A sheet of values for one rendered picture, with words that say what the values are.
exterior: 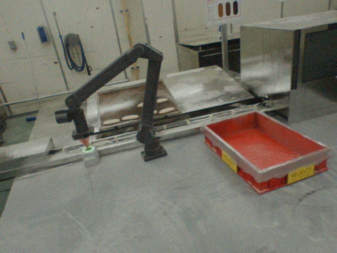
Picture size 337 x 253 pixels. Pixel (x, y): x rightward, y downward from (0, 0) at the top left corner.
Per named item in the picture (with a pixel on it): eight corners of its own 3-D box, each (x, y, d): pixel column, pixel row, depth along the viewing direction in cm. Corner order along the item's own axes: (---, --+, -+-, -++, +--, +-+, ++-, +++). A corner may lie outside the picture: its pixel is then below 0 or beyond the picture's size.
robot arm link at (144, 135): (166, 48, 104) (166, 44, 113) (132, 42, 103) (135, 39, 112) (151, 145, 122) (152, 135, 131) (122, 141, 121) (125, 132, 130)
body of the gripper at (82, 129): (94, 134, 123) (90, 120, 120) (72, 139, 121) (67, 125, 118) (94, 129, 128) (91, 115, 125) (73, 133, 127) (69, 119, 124)
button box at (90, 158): (86, 173, 129) (79, 154, 124) (86, 165, 136) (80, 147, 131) (102, 169, 130) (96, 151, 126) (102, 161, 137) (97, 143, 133)
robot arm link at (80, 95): (147, 53, 104) (148, 49, 114) (138, 42, 102) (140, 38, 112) (69, 112, 114) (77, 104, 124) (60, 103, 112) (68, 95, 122)
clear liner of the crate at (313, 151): (258, 197, 92) (259, 174, 88) (200, 141, 135) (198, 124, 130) (333, 169, 100) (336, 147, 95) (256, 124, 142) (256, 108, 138)
